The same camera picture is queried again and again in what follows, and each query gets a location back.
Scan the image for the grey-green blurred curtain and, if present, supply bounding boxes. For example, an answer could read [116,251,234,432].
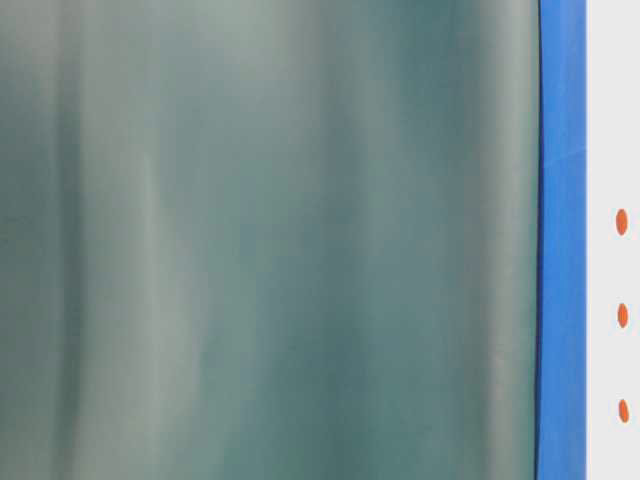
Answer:
[1,1,539,479]

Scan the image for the blue table mat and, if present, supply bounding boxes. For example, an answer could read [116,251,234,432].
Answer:
[536,1,587,479]

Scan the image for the large white base board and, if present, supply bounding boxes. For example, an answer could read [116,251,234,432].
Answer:
[587,1,639,479]

